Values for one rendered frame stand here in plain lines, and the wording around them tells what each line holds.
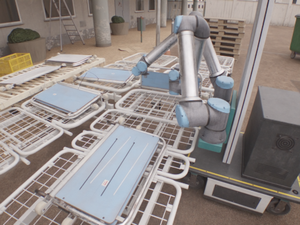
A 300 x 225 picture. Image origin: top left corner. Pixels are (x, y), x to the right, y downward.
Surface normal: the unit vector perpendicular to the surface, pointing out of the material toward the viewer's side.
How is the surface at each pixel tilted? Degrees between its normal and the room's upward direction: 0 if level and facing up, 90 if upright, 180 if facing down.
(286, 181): 90
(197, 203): 0
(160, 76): 90
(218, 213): 0
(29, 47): 101
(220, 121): 92
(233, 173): 0
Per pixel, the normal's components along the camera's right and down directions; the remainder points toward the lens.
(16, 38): 0.52, 0.15
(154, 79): -0.36, 0.47
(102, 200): 0.07, -0.84
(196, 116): 0.11, 0.05
